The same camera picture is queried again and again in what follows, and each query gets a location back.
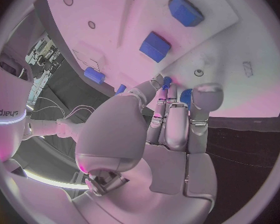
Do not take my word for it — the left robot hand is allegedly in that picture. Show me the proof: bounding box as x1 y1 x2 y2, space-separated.
71 74 224 224

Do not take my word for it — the blue cylinder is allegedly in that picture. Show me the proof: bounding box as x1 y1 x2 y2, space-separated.
83 66 107 85

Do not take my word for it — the blue gear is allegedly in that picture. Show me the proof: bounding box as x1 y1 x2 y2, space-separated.
179 88 194 111

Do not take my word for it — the white task board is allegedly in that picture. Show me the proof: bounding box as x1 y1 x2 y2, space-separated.
33 0 280 118

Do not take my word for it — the glowing light bar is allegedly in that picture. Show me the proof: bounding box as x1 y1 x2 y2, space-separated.
22 169 91 190

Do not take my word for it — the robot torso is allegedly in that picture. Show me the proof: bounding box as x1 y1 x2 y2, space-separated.
0 7 36 163

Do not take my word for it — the small blue plug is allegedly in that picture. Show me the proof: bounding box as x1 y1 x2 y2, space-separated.
161 76 173 91

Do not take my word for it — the white cable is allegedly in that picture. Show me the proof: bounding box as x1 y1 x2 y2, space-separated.
33 96 67 118
65 105 96 119

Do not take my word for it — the small blue block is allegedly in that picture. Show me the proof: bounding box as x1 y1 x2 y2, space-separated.
139 31 172 64

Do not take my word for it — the large blue block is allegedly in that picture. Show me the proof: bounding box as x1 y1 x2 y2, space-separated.
167 0 205 28

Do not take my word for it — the blue peg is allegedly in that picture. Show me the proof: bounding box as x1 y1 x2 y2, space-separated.
114 84 127 96

